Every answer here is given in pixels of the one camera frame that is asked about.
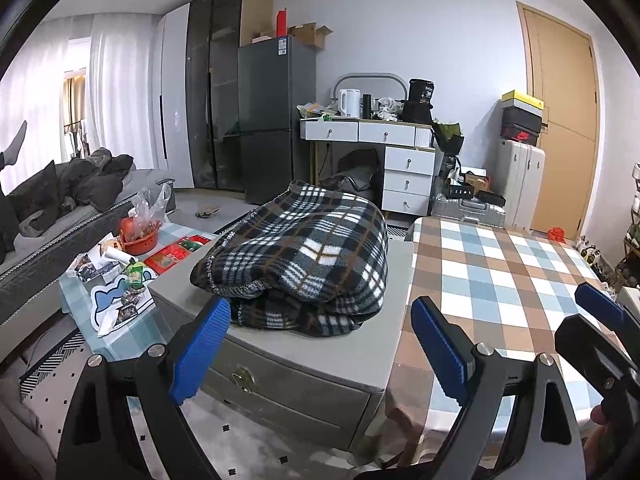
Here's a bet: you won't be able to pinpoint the pile of dark clothes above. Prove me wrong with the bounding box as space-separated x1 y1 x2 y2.
7 147 137 226

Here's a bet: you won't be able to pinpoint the pile of loose shoes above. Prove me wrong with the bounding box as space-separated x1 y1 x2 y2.
574 236 612 273

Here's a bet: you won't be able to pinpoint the silver suitcase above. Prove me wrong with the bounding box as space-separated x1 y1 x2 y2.
431 195 507 229

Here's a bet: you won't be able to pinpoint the green snack packet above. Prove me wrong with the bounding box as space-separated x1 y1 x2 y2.
121 258 147 292

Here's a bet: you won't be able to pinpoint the grey refrigerator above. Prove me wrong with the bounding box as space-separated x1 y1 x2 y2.
237 36 318 206

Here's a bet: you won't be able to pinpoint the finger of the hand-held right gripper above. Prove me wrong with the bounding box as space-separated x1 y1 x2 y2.
574 282 640 356
555 314 640 401

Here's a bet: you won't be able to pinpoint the clear plastic bag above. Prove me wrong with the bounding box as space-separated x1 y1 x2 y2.
130 183 172 242

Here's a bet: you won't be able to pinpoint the dark green wrapped bouquet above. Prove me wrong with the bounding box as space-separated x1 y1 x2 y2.
430 120 466 182

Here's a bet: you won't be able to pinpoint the low table with snacks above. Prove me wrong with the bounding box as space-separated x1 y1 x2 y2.
59 220 222 363

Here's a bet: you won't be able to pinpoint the black labelled bucket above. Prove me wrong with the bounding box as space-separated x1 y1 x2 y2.
407 78 437 104

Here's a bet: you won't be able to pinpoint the dark bag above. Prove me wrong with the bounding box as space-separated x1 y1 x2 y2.
319 148 383 204

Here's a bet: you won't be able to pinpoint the grey drawer cabinet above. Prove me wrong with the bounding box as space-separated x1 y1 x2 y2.
149 232 417 453

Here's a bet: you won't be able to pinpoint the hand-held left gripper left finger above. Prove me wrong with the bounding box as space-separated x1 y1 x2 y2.
57 296 232 480

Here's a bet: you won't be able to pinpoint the plaid fleece jacket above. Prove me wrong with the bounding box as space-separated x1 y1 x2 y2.
190 179 390 337

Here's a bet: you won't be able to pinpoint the white desk with drawers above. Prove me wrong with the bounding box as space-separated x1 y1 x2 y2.
299 117 437 217

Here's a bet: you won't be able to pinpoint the white sheer curtain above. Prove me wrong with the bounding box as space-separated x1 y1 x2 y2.
0 14 168 196

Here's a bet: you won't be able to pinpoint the person's right hand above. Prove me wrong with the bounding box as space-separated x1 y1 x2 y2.
582 404 618 466

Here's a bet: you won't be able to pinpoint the wooden shoe rack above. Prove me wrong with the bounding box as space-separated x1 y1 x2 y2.
614 160 640 293

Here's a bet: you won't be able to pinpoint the white printed packet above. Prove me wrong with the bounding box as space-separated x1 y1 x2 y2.
74 241 133 282

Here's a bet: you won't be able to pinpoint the grey sofa with clothes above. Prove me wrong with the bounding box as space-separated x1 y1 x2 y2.
0 165 177 328

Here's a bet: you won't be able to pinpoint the brass bench latch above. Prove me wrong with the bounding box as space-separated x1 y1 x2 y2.
231 367 257 394

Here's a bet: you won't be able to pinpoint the yellow shoe box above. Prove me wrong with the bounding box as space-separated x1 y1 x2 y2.
501 89 545 112

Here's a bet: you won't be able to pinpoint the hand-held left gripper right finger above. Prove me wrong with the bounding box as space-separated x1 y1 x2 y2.
411 296 586 480

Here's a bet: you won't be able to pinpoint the crumpled white cloth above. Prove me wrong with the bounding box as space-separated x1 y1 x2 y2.
372 97 402 122

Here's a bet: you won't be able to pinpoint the white wardrobe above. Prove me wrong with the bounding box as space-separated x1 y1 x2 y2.
151 4 197 189

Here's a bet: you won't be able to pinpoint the white suitcase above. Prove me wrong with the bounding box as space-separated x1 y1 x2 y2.
494 138 547 232

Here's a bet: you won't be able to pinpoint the red packet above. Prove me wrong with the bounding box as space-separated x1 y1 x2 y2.
144 234 215 277

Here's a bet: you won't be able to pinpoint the open cardboard box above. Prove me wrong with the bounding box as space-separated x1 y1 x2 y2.
289 22 334 52

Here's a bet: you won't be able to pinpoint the cluttered paper packets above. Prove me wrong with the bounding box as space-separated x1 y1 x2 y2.
297 102 342 122

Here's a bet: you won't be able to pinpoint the wooden door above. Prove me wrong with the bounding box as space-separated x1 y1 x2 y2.
516 1 601 242

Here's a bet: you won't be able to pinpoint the red basket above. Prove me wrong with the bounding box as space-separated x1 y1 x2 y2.
119 216 163 257

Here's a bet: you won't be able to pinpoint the dark glass wardrobe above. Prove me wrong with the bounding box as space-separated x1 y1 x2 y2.
185 0 275 194

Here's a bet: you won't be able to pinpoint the black red-logo shoe box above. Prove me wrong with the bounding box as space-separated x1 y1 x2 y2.
500 125 544 143

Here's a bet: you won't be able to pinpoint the white electric kettle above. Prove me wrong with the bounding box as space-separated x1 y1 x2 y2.
339 88 364 119

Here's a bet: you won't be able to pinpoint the grey arched mirror frame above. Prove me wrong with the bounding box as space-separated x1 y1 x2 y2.
332 72 407 111

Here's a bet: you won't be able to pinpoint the white paper blue cat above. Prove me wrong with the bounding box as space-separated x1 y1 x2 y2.
89 270 155 338

